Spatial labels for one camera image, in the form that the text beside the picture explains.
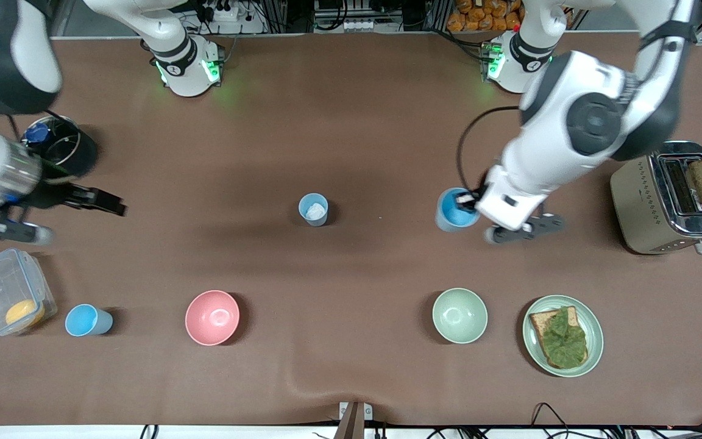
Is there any pale blue plastic cup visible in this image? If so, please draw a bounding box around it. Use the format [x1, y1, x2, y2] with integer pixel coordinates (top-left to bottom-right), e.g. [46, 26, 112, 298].
[298, 193, 330, 227]

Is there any orange round food piece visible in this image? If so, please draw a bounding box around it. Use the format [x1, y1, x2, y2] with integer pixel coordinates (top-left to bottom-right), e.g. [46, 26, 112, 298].
[5, 299, 46, 327]

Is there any toast bread slice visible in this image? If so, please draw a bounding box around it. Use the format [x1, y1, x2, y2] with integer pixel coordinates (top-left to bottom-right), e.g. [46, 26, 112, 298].
[529, 306, 589, 370]

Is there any beige chrome toaster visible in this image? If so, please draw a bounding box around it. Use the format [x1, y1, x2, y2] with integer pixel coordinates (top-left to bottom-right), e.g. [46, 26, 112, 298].
[609, 141, 702, 255]

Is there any green bowl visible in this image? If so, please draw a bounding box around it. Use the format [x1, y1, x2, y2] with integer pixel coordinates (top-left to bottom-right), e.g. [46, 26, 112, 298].
[432, 288, 489, 344]

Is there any green lettuce leaf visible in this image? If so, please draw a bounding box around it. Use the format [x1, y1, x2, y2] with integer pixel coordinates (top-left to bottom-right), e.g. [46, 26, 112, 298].
[539, 307, 588, 368]

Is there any green plate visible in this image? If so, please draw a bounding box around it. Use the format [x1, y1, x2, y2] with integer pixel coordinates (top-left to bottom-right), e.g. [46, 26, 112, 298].
[522, 295, 605, 378]

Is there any pink bowl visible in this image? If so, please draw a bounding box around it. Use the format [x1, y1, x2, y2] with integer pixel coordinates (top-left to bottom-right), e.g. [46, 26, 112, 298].
[185, 290, 241, 346]

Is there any bag of orange buns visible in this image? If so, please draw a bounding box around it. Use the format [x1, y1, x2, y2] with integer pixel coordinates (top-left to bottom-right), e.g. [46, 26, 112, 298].
[447, 0, 573, 32]

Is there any white power strip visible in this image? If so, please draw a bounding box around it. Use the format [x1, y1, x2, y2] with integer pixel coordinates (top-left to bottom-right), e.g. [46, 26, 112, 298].
[202, 0, 240, 22]

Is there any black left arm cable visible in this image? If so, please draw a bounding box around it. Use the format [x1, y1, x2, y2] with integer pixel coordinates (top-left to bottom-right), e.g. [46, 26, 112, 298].
[456, 0, 699, 196]

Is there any black saucepan blue handle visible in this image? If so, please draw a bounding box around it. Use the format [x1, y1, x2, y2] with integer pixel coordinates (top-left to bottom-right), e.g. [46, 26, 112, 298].
[22, 116, 98, 184]

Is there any thin black cable loop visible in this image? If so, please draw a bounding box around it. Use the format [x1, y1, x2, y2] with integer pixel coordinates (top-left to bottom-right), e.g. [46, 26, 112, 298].
[531, 402, 571, 439]

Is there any metal table edge bracket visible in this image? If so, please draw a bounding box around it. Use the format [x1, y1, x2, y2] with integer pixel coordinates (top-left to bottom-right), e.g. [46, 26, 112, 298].
[334, 401, 374, 439]

